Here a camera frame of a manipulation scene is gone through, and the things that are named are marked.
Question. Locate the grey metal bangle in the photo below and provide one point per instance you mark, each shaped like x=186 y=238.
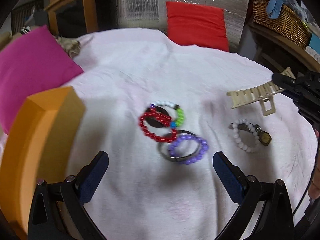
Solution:
x=171 y=155

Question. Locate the cream hair claw clip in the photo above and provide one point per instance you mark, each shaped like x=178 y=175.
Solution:
x=263 y=94

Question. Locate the blue tissue box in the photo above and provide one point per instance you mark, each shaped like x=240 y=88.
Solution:
x=313 y=48

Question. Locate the wooden shelf unit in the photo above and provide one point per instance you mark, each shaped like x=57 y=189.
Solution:
x=276 y=52

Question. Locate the gold wrist watch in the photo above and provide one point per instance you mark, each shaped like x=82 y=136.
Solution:
x=260 y=135

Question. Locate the beige crumpled cloth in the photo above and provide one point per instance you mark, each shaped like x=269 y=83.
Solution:
x=72 y=46

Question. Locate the red pillow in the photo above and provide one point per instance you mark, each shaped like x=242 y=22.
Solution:
x=192 y=24

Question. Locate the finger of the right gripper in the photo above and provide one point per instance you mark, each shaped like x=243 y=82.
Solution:
x=283 y=81

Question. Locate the blue cloth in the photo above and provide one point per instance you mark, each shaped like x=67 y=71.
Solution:
x=274 y=7

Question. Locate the wicker basket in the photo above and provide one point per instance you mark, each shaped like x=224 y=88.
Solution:
x=287 y=24

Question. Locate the magenta pillow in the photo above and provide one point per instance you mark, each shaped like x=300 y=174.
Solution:
x=33 y=63

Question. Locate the wooden side table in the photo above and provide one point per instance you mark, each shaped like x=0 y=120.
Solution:
x=74 y=18

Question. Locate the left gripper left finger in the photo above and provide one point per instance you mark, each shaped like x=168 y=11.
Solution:
x=91 y=175

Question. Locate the orange cardboard box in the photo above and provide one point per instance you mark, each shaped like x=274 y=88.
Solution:
x=38 y=147

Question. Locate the pale pink bed blanket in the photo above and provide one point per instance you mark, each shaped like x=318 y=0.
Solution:
x=139 y=88

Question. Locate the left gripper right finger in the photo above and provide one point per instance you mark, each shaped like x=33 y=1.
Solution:
x=230 y=176

